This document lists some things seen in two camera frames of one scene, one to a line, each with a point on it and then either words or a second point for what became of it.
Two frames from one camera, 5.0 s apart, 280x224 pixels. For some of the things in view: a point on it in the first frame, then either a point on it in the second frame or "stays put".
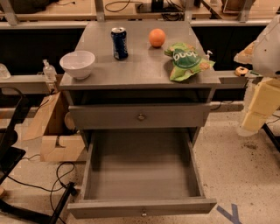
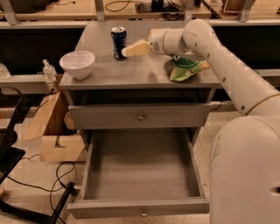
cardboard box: (49, 126) stays put
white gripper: (268, 55) to (156, 42)
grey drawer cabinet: (129, 102) stays put
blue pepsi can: (119, 42) stays put
